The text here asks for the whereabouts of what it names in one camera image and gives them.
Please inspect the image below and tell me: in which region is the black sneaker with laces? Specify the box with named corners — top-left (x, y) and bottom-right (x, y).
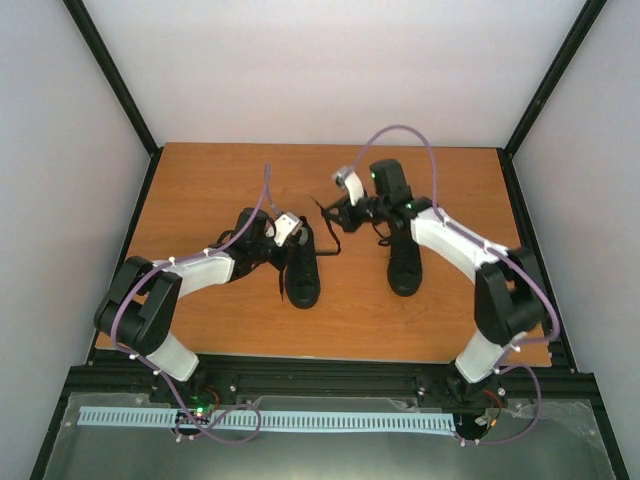
top-left (380, 223), bottom-right (423, 297)

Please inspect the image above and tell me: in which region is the black sneaker one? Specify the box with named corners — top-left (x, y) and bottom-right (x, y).
top-left (279, 198), bottom-right (341, 310)

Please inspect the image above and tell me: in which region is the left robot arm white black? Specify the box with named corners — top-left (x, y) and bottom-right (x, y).
top-left (94, 208), bottom-right (302, 403)

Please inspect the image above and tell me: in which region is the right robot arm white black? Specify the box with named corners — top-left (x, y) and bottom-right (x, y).
top-left (322, 159), bottom-right (560, 405)

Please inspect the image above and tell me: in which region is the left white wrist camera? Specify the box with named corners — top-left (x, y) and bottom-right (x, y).
top-left (273, 212), bottom-right (302, 247)

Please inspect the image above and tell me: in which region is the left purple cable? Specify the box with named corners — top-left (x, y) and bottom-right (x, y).
top-left (110, 162), bottom-right (281, 444)

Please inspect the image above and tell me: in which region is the purple cable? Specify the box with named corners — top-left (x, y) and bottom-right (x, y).
top-left (110, 162), bottom-right (281, 444)
top-left (337, 124), bottom-right (559, 447)

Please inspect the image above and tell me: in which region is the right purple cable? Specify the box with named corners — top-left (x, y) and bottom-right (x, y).
top-left (337, 124), bottom-right (559, 447)

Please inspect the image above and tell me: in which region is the right black corner post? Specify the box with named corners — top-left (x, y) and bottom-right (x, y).
top-left (502, 0), bottom-right (608, 164)

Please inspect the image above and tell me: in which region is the black corner post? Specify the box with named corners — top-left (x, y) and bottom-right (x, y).
top-left (502, 0), bottom-right (608, 164)
top-left (63, 0), bottom-right (160, 158)

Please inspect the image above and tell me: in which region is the white slotted cable duct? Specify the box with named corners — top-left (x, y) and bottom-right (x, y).
top-left (77, 406), bottom-right (456, 435)

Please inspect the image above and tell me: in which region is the grey metal base plate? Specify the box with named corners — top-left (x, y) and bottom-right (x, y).
top-left (43, 394), bottom-right (615, 479)

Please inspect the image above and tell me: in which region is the left black corner post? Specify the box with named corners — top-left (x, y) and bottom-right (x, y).
top-left (63, 0), bottom-right (160, 158)

